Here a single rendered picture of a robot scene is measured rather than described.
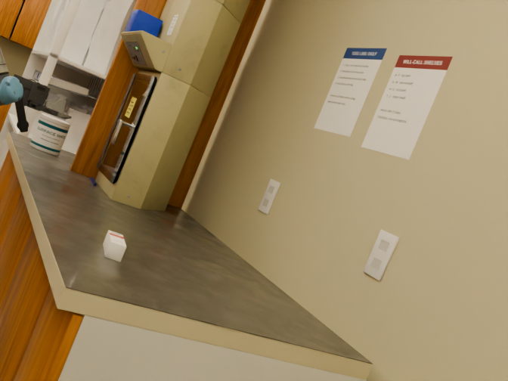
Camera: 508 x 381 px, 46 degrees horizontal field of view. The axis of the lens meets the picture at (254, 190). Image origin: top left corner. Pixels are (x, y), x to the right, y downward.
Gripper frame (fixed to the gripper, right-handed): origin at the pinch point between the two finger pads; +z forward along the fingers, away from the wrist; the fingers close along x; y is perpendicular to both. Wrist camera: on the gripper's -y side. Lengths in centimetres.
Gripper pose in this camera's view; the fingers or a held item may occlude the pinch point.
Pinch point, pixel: (66, 118)
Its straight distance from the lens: 210.4
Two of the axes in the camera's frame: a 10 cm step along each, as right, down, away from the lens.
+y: 3.8, -9.2, -0.5
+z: 8.3, 3.2, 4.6
